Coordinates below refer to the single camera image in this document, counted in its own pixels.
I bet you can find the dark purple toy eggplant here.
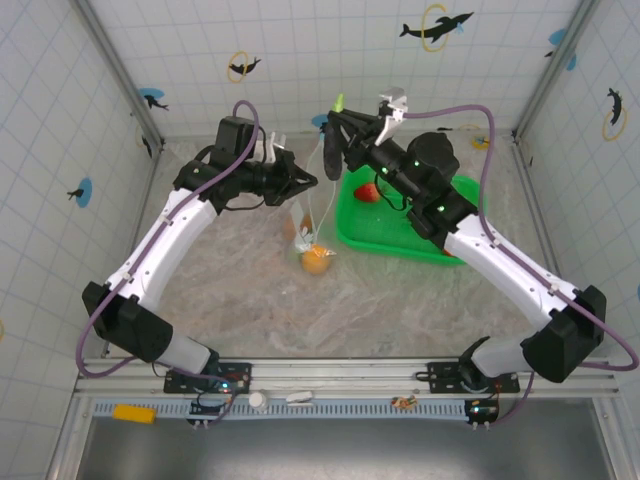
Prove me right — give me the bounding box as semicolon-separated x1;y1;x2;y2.
321;93;347;182

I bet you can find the clear zip-top bag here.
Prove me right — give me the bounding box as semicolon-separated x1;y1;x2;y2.
283;142;339;276

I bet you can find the orange toy tangerine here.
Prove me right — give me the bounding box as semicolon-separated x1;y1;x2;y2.
301;245;332;275

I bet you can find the green plastic tray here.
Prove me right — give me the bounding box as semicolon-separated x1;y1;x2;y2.
334;167;489;266

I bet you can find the blue oval shark sticker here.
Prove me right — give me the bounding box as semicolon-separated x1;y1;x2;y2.
137;87;170;112

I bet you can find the blue oval fish sticker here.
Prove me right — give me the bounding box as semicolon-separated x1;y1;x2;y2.
67;177;95;209

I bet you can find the yellow block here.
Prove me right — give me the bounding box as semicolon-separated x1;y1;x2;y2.
112;404;157;425

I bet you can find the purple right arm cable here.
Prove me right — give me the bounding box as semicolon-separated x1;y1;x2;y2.
407;103;640;426

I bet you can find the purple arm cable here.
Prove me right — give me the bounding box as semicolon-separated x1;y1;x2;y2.
407;103;640;426
74;99;261;401

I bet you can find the small dolphin ring sticker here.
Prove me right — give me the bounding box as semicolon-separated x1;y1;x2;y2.
227;49;262;84

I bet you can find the large dolphin whale ring sticker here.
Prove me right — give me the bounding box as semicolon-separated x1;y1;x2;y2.
398;3;475;54

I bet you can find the aluminium corner post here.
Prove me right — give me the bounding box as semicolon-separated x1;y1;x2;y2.
512;0;601;144
69;0;166;151

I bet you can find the blue patches wall sticker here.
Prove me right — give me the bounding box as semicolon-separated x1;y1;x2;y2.
544;27;579;71

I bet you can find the aluminium mounting rail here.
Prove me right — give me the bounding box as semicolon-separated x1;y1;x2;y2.
74;355;621;401

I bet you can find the seahorse yellow ring sticker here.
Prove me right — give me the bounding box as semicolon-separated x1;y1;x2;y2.
602;87;629;142

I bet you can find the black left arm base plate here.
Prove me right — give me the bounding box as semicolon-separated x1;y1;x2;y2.
163;362;253;396

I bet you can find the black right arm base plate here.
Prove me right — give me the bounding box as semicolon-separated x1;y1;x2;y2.
427;360;521;396

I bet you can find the white slotted cable duct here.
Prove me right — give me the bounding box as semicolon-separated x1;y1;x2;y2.
92;398;474;421

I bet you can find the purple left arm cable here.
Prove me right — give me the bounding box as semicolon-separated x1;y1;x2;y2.
74;99;261;401

